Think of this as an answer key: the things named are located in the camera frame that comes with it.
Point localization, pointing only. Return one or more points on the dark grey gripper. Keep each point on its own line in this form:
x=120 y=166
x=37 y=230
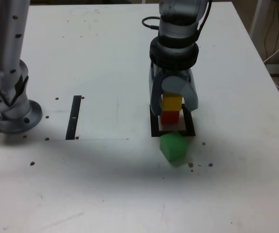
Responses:
x=175 y=72

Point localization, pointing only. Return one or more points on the yellow cube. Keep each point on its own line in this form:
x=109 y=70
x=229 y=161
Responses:
x=172 y=102

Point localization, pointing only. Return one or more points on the red cube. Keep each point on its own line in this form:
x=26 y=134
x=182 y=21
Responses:
x=169 y=117

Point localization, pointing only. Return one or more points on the green cube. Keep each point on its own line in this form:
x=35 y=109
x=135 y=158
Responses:
x=173 y=148

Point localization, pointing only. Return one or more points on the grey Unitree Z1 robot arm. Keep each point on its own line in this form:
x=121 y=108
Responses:
x=10 y=48

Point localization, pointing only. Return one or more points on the black tape square outline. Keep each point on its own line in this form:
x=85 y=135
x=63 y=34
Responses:
x=190 y=126

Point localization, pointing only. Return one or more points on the black tape strip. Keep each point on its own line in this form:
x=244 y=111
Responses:
x=73 y=116

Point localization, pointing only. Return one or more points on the white metal post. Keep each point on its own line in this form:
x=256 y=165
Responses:
x=257 y=17

